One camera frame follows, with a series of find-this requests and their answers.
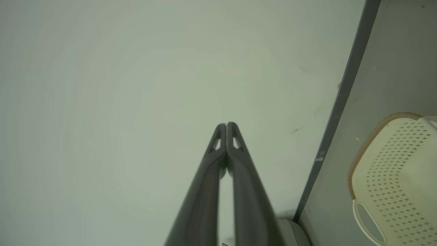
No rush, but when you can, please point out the pale grey rounded part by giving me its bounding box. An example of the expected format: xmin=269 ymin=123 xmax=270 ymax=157
xmin=276 ymin=218 xmax=311 ymax=246

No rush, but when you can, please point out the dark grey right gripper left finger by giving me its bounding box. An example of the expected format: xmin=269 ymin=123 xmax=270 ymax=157
xmin=164 ymin=123 xmax=227 ymax=246

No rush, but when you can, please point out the dark grey baseboard strip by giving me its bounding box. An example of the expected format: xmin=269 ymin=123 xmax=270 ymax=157
xmin=293 ymin=0 xmax=381 ymax=224

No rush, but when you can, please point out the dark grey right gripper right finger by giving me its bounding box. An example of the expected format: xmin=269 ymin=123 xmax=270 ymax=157
xmin=226 ymin=122 xmax=285 ymax=246

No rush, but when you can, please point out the cream laundry basket brown rim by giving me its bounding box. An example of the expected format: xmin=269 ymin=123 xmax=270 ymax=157
xmin=347 ymin=112 xmax=437 ymax=246

